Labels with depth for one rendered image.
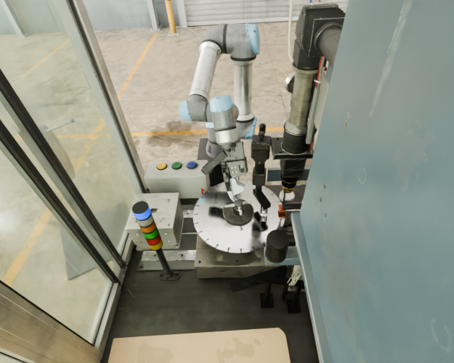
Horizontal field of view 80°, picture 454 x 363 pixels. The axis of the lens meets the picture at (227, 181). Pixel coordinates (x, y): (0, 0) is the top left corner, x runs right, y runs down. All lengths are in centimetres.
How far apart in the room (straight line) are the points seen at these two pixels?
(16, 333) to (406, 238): 69
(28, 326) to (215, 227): 55
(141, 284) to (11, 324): 52
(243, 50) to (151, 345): 115
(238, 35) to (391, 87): 103
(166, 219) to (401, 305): 91
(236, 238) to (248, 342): 32
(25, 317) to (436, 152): 73
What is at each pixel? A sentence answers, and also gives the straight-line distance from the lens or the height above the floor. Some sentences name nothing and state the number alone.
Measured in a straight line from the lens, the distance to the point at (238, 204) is 94.
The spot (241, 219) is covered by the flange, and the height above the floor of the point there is 96.
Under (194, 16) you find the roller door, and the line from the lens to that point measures 673.
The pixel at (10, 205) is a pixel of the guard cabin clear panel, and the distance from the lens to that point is 70.
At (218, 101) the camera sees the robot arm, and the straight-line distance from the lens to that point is 90.
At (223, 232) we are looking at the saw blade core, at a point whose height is 95.
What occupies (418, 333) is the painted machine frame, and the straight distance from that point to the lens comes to 25.
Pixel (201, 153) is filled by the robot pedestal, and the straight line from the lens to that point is 157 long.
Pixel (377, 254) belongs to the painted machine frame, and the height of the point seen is 150.
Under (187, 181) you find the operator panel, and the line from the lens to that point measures 124.
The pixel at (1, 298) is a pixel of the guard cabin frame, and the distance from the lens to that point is 69.
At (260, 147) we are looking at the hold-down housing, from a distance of 79.
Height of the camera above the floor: 172
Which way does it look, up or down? 45 degrees down
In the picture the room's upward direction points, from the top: 4 degrees counter-clockwise
